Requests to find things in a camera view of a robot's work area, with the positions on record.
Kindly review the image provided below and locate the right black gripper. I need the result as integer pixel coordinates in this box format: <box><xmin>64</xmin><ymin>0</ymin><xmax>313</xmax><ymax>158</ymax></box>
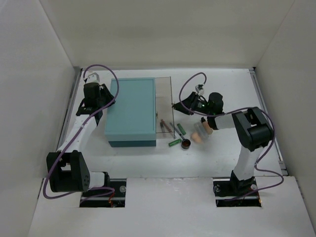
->
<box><xmin>173</xmin><ymin>92</ymin><xmax>212</xmax><ymax>116</ymax></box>

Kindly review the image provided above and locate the beige foundation pump bottle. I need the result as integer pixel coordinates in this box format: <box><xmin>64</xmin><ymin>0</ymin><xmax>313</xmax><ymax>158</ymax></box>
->
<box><xmin>201</xmin><ymin>117</ymin><xmax>213</xmax><ymax>135</ymax></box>

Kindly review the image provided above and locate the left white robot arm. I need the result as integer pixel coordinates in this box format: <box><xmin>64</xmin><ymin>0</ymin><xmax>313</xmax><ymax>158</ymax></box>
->
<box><xmin>45</xmin><ymin>82</ymin><xmax>115</xmax><ymax>197</ymax></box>

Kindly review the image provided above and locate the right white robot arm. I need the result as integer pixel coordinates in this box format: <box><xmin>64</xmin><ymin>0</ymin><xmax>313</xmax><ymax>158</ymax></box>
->
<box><xmin>172</xmin><ymin>92</ymin><xmax>274</xmax><ymax>197</ymax></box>

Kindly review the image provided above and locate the grey makeup pencil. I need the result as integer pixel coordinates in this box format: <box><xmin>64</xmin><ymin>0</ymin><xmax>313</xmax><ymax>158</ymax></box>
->
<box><xmin>169</xmin><ymin>122</ymin><xmax>185</xmax><ymax>140</ymax></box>

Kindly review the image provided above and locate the red white makeup pencil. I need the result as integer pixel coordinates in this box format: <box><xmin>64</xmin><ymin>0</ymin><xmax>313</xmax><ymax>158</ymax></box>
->
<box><xmin>160</xmin><ymin>119</ymin><xmax>172</xmax><ymax>134</ymax></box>

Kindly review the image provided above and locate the black silver makeup pencil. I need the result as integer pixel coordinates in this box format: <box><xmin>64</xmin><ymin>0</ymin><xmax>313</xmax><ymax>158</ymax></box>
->
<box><xmin>159</xmin><ymin>121</ymin><xmax>166</xmax><ymax>136</ymax></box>

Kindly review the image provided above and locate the teal makeup organizer box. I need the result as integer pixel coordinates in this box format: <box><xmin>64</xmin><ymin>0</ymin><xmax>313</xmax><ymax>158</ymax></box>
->
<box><xmin>105</xmin><ymin>78</ymin><xmax>157</xmax><ymax>148</ymax></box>

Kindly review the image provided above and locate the peach makeup sponge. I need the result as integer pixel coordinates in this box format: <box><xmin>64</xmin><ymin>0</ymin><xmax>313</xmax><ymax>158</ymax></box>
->
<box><xmin>191</xmin><ymin>132</ymin><xmax>202</xmax><ymax>144</ymax></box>

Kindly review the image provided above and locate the green tube upper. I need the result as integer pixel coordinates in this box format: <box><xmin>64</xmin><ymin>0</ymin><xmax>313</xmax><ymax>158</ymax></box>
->
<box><xmin>177</xmin><ymin>123</ymin><xmax>186</xmax><ymax>135</ymax></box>

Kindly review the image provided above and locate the green tube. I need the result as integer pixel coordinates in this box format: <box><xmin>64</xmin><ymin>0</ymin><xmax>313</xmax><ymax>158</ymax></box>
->
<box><xmin>168</xmin><ymin>139</ymin><xmax>182</xmax><ymax>147</ymax></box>
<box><xmin>177</xmin><ymin>123</ymin><xmax>186</xmax><ymax>135</ymax></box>

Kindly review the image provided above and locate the green tube lower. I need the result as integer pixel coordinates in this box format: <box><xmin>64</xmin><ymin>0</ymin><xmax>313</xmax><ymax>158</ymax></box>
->
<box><xmin>168</xmin><ymin>139</ymin><xmax>182</xmax><ymax>147</ymax></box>

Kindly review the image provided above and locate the round brown cosmetic jar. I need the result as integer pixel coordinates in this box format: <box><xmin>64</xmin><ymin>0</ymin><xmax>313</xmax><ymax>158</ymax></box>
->
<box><xmin>181</xmin><ymin>139</ymin><xmax>191</xmax><ymax>150</ymax></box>

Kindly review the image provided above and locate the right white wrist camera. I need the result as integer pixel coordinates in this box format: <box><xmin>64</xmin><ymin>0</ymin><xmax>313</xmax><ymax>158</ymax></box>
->
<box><xmin>195</xmin><ymin>84</ymin><xmax>204</xmax><ymax>95</ymax></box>

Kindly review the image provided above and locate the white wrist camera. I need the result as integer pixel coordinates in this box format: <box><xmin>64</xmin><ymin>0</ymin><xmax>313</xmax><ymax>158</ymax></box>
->
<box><xmin>84</xmin><ymin>73</ymin><xmax>100</xmax><ymax>84</ymax></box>
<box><xmin>195</xmin><ymin>84</ymin><xmax>204</xmax><ymax>95</ymax></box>

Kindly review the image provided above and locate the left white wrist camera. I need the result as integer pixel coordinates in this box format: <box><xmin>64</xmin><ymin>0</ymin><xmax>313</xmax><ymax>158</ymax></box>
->
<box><xmin>84</xmin><ymin>73</ymin><xmax>100</xmax><ymax>84</ymax></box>

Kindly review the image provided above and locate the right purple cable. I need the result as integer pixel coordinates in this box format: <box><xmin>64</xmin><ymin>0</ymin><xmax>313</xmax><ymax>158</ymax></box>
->
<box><xmin>178</xmin><ymin>72</ymin><xmax>287</xmax><ymax>200</ymax></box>

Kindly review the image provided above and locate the purple cable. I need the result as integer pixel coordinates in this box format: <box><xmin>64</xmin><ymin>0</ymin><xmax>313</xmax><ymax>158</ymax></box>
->
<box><xmin>178</xmin><ymin>72</ymin><xmax>287</xmax><ymax>200</ymax></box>
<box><xmin>42</xmin><ymin>64</ymin><xmax>120</xmax><ymax>204</ymax></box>

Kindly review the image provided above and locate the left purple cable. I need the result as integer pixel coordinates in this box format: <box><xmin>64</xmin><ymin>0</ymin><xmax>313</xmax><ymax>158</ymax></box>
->
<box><xmin>42</xmin><ymin>64</ymin><xmax>120</xmax><ymax>204</ymax></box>

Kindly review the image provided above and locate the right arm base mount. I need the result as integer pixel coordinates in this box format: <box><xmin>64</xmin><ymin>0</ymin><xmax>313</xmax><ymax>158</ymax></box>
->
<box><xmin>213</xmin><ymin>179</ymin><xmax>261</xmax><ymax>207</ymax></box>

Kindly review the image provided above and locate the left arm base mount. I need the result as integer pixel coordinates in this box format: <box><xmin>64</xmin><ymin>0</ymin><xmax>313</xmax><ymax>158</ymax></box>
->
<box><xmin>79</xmin><ymin>179</ymin><xmax>127</xmax><ymax>208</ymax></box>

